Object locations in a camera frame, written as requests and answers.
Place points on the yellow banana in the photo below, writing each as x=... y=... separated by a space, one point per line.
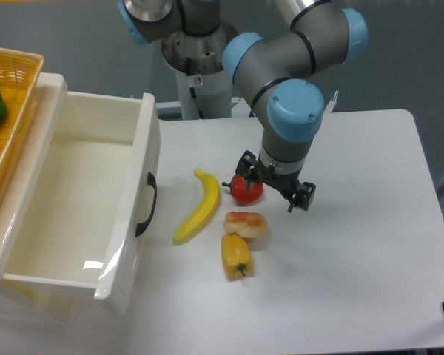
x=203 y=213

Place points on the white drawer cabinet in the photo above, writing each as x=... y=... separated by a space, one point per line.
x=26 y=222

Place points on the yellow woven basket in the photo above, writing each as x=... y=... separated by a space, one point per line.
x=19 y=72

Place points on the black drawer handle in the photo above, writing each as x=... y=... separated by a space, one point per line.
x=150 y=205

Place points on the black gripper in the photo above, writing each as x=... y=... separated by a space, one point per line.
x=278 y=175

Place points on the round bread roll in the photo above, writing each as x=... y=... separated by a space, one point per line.
x=248 y=225

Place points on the yellow bell pepper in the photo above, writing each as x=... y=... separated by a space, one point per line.
x=236 y=257

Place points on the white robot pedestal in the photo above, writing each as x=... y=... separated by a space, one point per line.
x=204 y=88

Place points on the white plastic drawer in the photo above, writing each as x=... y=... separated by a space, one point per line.
x=77 y=192

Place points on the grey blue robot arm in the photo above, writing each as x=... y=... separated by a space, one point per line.
x=272 y=76

